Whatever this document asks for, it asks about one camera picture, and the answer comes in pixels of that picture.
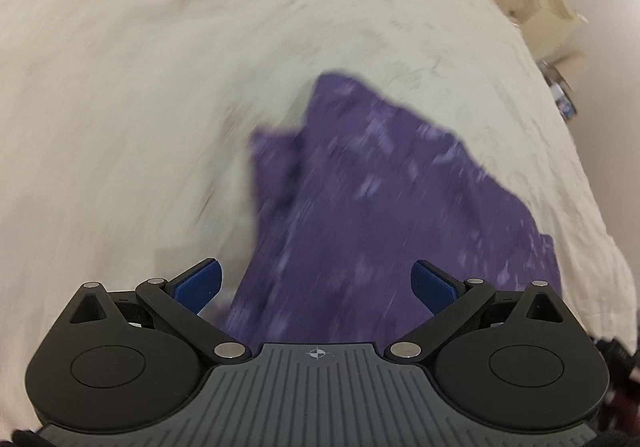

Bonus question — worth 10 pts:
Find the framed photo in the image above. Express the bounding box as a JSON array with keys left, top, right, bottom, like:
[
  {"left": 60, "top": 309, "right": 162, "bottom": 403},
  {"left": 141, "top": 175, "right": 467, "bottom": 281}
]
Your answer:
[{"left": 550, "top": 80, "right": 578, "bottom": 122}]

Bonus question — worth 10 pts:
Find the purple patterned garment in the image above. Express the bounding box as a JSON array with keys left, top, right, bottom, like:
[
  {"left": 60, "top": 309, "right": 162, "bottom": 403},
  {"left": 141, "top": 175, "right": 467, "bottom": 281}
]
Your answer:
[{"left": 224, "top": 74, "right": 561, "bottom": 347}]

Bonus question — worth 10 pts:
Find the cream bedspread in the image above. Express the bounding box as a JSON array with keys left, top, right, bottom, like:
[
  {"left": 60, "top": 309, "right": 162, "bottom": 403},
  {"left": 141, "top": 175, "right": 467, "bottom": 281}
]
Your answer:
[{"left": 1, "top": 0, "right": 637, "bottom": 434}]

